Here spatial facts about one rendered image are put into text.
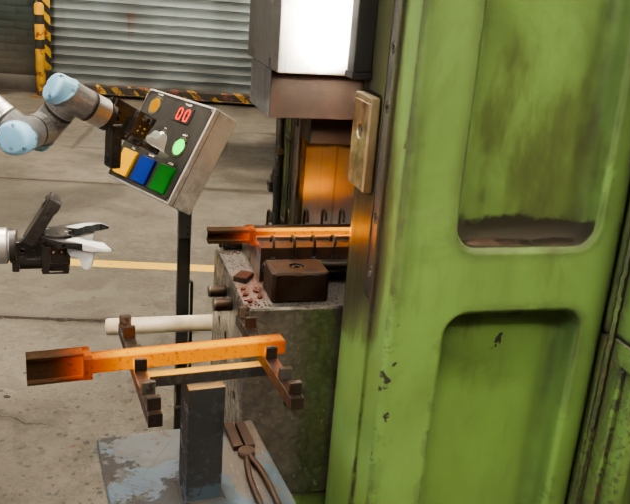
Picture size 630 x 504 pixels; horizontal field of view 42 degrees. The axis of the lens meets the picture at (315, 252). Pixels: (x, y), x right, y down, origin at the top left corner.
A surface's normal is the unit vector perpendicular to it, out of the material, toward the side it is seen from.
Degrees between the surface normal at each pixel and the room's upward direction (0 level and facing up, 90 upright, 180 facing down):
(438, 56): 89
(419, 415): 90
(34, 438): 0
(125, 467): 0
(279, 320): 90
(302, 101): 90
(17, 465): 0
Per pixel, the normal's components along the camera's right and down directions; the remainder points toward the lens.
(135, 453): 0.07, -0.94
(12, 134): -0.11, 0.32
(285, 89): 0.26, 0.33
